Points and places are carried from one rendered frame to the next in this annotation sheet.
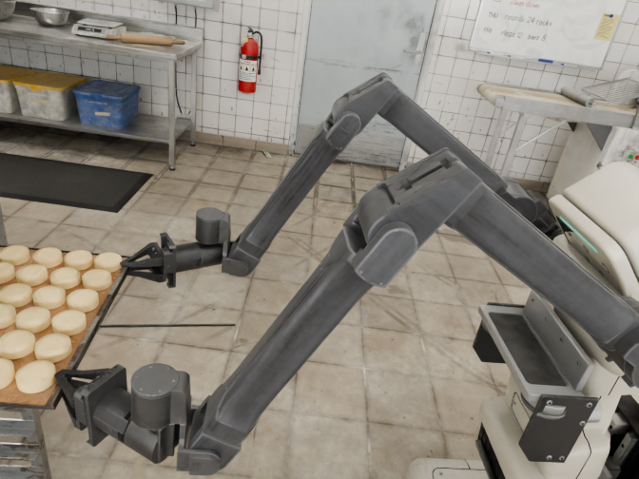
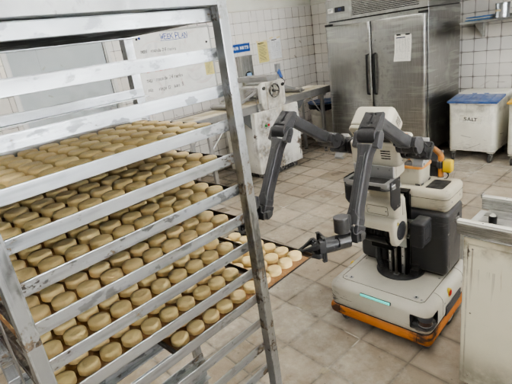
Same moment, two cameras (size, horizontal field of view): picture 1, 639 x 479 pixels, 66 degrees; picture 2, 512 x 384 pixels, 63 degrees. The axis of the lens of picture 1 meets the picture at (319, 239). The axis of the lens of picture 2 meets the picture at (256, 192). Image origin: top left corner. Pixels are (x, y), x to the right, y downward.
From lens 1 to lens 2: 1.35 m
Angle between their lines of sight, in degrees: 35
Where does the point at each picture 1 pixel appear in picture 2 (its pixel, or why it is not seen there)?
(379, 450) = (304, 305)
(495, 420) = (367, 218)
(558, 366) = (382, 177)
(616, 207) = not seen: hidden behind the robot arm
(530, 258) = (392, 129)
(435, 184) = (379, 118)
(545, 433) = (395, 196)
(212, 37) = not seen: outside the picture
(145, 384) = (341, 218)
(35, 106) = not seen: outside the picture
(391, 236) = (380, 133)
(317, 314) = (368, 168)
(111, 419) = (332, 242)
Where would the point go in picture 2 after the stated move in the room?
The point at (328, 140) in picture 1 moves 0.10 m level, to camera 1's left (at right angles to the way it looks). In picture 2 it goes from (286, 140) to (269, 146)
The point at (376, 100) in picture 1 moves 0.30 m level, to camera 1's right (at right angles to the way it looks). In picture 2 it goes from (292, 120) to (335, 106)
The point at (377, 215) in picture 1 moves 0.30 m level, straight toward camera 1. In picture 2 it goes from (372, 131) to (444, 141)
